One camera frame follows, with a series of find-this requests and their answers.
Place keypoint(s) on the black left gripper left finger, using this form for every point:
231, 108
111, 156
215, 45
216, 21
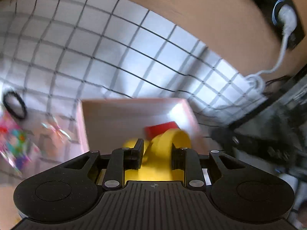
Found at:
133, 153

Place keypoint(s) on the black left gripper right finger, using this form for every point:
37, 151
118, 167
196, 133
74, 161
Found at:
178, 157

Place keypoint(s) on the yellow plush toy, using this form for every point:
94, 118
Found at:
157, 159

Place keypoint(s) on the red item in box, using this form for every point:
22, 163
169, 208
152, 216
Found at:
153, 131

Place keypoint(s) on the pink storage box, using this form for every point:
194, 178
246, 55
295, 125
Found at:
105, 125

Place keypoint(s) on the clear bow hair clip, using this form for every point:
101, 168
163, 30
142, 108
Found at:
53, 126

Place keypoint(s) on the Kleenex cartoon tissue pack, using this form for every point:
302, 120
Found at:
16, 148

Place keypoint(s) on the white black-grid tablecloth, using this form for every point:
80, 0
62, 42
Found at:
55, 53

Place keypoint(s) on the white power plug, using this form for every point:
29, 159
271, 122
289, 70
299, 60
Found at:
288, 18

